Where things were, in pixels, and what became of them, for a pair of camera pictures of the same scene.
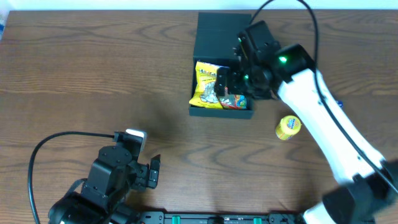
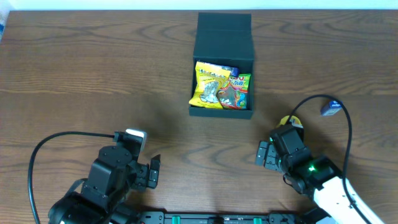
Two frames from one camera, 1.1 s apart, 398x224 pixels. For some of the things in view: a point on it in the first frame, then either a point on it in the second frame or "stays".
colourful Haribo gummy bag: (232, 101) stays
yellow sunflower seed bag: (205, 94) stays
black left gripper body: (152, 175) stays
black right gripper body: (229, 81) to (268, 156)
